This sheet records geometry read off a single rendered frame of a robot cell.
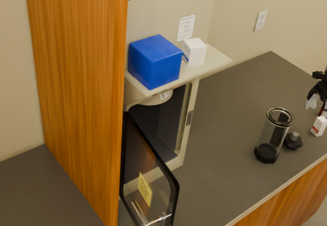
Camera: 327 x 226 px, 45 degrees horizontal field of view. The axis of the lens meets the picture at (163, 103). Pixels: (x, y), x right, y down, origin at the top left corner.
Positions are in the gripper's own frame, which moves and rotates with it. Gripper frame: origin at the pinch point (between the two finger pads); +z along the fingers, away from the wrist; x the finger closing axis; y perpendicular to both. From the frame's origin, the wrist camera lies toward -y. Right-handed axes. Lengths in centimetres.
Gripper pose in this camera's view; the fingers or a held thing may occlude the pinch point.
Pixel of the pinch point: (315, 106)
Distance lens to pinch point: 184.3
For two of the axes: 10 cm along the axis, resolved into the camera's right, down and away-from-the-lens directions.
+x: 9.8, -0.3, 1.8
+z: -1.0, 7.7, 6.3
